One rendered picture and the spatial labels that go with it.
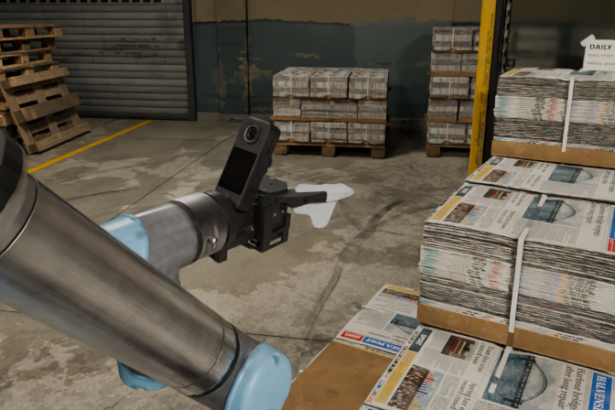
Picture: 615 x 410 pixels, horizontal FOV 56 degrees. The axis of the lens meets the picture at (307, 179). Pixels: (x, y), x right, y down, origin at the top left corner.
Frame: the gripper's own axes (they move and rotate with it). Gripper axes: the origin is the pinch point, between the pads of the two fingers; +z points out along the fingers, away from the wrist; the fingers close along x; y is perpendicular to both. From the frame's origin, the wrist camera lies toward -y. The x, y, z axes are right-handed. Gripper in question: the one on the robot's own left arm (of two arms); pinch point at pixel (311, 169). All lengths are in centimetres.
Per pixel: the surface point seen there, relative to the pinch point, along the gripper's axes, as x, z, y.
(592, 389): 41, 33, 35
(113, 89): -635, 409, 170
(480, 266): 16.5, 36.5, 22.9
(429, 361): 14.9, 24.2, 39.0
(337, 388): -8, 33, 65
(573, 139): 15, 97, 9
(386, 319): -15, 68, 66
